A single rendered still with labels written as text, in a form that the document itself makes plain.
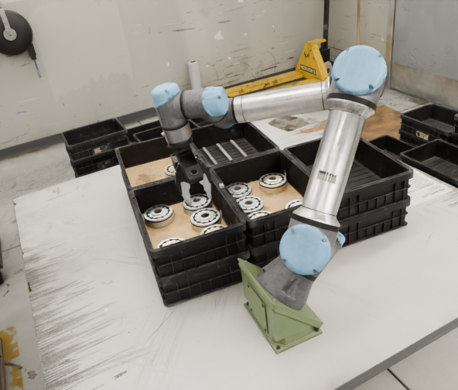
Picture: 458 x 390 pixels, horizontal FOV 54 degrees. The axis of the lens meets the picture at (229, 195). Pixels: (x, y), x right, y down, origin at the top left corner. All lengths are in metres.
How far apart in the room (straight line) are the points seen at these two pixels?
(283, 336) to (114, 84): 3.87
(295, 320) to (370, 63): 0.66
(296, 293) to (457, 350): 1.21
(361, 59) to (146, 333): 0.95
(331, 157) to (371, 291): 0.54
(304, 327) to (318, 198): 0.39
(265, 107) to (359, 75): 0.30
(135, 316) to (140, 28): 3.67
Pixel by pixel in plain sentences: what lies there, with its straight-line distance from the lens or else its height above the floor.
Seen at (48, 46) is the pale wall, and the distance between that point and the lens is 4.63.
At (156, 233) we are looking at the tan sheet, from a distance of 1.56.
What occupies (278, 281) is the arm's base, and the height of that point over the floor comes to 0.90.
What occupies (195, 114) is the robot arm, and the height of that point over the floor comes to 1.29.
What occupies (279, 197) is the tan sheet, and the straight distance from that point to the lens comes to 1.64.
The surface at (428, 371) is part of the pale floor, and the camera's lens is 2.19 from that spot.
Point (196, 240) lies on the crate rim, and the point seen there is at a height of 0.93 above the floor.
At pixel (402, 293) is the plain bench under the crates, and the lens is 1.47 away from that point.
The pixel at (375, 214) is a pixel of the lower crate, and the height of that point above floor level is 0.81.
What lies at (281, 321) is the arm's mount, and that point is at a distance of 1.22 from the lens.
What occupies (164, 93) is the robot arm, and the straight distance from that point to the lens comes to 1.19.
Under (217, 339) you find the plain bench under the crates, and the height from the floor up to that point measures 0.70.
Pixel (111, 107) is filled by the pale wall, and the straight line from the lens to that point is 4.85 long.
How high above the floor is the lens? 1.71
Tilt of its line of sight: 31 degrees down
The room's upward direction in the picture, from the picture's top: 8 degrees counter-clockwise
